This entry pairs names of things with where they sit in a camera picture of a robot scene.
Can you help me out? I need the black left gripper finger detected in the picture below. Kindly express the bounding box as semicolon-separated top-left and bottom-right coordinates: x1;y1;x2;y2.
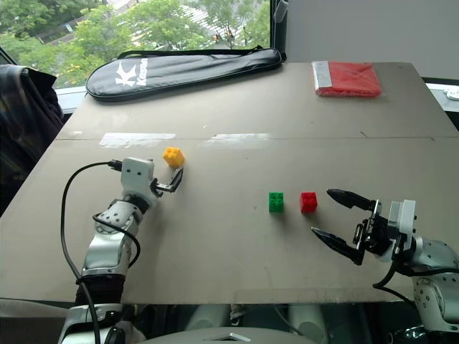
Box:
169;166;185;192

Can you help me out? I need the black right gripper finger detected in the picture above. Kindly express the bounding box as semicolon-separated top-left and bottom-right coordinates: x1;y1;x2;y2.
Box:
326;188;381;216
311;226;366;267

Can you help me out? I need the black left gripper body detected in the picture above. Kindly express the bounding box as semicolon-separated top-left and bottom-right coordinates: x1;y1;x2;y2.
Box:
149;177;177;198

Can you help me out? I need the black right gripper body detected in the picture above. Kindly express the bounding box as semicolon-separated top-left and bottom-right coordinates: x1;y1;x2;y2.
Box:
352;199;396;257

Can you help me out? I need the yellow toy brick cube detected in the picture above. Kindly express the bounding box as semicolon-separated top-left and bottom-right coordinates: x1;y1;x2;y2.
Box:
162;145;186;168

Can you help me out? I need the red toy brick cube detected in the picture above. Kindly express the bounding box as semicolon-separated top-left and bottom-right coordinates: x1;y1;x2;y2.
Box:
299;191;319;214

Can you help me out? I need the clear tape strip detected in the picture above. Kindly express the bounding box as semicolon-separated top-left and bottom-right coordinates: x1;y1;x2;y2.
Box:
202;133;272;149
98;132;177;148

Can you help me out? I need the green toy brick cube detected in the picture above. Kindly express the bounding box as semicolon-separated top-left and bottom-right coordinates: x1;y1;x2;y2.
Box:
268;191;285;214

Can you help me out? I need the grey rounded shape under table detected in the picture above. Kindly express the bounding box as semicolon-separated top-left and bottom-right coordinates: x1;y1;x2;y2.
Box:
185;304;231;331
286;304;329;342

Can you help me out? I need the black racket bag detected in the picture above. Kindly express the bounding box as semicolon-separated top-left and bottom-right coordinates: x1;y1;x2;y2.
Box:
85;45;288;103

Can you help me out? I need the red cloth in plastic bag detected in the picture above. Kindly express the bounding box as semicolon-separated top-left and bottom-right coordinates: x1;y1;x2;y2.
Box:
311;60;383;99

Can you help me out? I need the dark plaid jacket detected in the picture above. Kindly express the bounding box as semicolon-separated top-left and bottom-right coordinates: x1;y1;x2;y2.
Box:
0;63;65;218

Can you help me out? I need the grey robot torso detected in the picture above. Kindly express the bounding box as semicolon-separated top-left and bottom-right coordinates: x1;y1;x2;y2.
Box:
141;323;326;344

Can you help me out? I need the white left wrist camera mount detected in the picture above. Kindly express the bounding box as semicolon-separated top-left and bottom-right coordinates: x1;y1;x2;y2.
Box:
120;156;159;207

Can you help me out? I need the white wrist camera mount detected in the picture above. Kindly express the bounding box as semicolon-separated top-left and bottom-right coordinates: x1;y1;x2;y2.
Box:
120;156;159;207
389;199;419;262

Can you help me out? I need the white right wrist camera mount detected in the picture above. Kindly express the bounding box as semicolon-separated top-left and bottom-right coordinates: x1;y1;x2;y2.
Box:
389;199;419;262

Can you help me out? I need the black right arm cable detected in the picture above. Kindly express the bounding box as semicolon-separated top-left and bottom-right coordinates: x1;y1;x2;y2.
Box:
372;247;417;292

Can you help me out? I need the black window frame post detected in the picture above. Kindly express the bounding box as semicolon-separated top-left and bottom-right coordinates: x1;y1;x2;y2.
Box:
269;0;289;62

